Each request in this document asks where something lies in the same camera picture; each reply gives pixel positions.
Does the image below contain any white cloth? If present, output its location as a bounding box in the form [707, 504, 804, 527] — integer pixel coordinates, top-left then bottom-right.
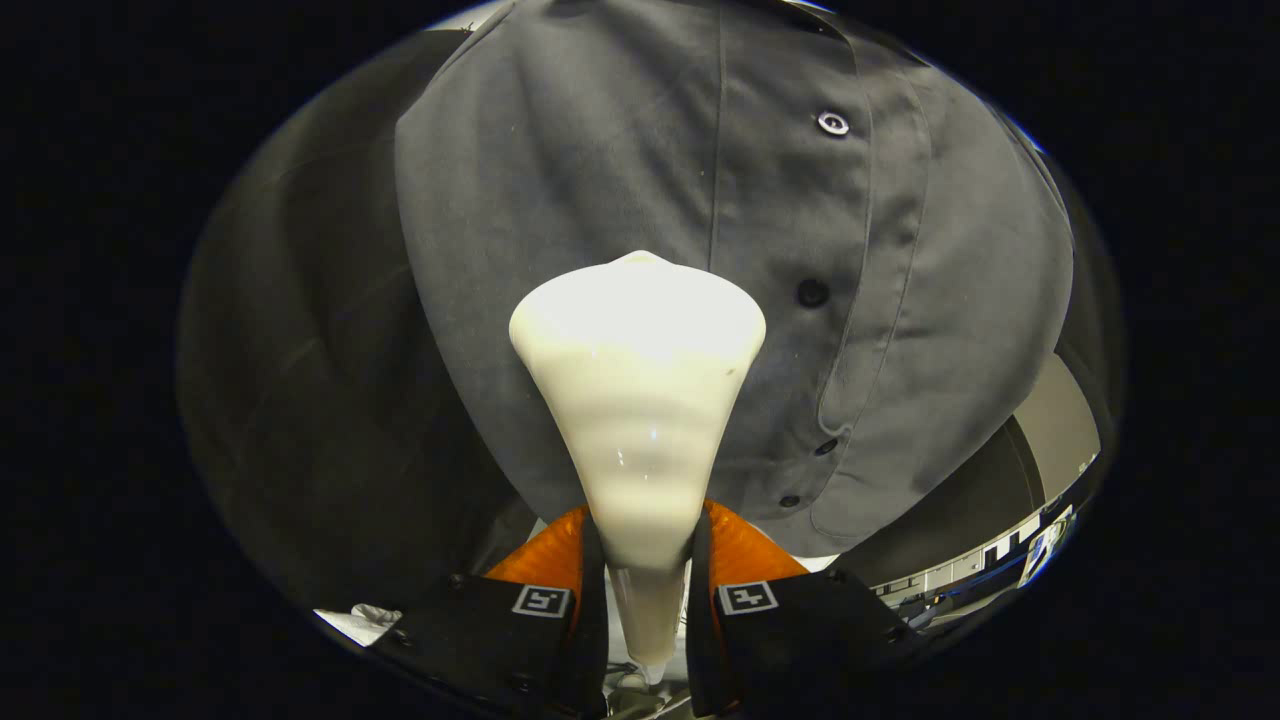
[315, 603, 403, 648]

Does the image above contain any grey button shirt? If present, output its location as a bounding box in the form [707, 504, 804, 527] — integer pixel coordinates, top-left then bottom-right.
[393, 0, 1076, 558]

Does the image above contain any white garment steamer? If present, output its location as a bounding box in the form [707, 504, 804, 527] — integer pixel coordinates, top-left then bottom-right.
[508, 250, 768, 686]

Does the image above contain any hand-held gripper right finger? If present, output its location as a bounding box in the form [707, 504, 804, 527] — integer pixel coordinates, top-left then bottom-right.
[686, 500, 916, 717]

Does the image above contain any grey cabinet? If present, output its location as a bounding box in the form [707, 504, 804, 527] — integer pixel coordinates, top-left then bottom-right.
[868, 350, 1101, 601]

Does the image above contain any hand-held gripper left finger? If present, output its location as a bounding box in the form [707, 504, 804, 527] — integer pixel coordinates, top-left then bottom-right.
[372, 505, 609, 719]

